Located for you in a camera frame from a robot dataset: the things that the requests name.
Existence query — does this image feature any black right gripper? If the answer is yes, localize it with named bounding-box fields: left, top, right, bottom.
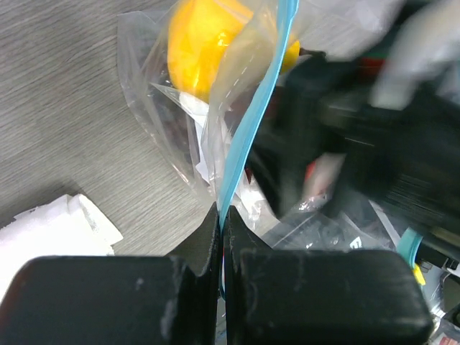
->
left=247, top=0, right=460, bottom=231

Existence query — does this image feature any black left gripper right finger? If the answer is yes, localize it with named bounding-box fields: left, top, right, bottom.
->
left=223, top=208, right=433, bottom=344

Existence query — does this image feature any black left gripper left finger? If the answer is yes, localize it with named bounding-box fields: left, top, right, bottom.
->
left=1, top=206, right=219, bottom=344

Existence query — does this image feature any clear zip top bag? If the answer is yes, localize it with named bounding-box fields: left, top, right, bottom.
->
left=117, top=1, right=402, bottom=250

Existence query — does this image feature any yellow fake pear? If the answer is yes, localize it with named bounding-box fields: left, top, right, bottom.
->
left=167, top=1, right=300, bottom=102

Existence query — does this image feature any white folded towel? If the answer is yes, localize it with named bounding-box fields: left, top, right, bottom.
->
left=1, top=194, right=123, bottom=257

